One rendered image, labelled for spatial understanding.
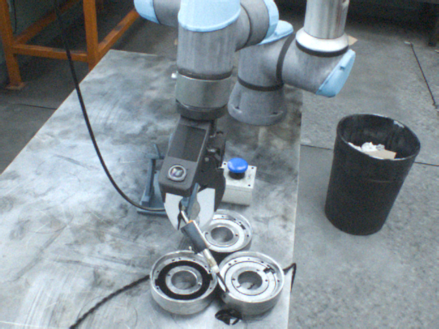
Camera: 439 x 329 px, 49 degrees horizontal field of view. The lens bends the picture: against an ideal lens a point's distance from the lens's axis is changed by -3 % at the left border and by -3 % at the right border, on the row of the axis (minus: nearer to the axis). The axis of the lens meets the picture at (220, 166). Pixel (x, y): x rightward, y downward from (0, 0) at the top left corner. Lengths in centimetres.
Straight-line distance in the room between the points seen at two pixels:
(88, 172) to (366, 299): 123
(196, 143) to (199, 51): 12
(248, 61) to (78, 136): 43
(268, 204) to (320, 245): 112
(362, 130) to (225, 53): 158
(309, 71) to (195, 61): 50
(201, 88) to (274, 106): 59
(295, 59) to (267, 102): 14
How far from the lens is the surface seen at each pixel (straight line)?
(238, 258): 81
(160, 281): 78
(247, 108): 119
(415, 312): 196
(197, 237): 74
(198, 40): 62
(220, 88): 64
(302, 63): 109
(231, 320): 77
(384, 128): 217
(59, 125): 120
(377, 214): 208
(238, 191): 94
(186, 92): 64
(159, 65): 146
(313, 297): 187
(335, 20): 105
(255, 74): 115
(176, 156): 64
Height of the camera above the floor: 143
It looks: 37 degrees down
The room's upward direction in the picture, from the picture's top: 5 degrees clockwise
